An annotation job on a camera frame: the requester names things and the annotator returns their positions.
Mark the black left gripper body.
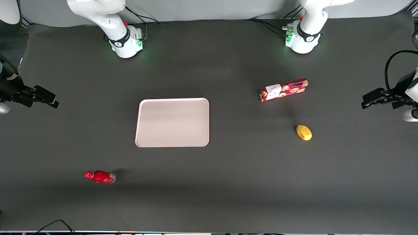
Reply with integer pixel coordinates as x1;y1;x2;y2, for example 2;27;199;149
385;71;416;110

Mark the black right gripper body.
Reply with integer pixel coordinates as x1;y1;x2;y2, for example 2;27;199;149
0;58;36;108

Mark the red coke bottle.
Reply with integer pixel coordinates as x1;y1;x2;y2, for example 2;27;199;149
84;170;116;184

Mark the beige plastic tray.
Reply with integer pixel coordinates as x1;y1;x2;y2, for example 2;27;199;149
135;98;210;148

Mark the yellow lemon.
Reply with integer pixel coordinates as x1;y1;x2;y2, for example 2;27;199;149
296;124;313;141

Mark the red cookie box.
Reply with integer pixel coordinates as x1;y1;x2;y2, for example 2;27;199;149
260;77;309;102

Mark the dark grey table mat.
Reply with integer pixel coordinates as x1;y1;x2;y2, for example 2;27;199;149
0;11;418;234

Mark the black looped cable at left gripper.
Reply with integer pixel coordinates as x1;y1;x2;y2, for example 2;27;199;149
384;50;418;94

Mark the black cable rising behind left arm base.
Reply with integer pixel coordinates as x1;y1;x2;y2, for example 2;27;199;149
283;5;303;20

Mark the thin black cable at table edge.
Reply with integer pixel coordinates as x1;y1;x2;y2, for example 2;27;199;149
32;219;76;235

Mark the black cable at right arm base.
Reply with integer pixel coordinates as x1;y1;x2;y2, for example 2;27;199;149
124;6;161;24

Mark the black cable bundle at left arm base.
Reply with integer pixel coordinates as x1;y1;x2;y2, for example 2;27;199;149
246;18;293;37

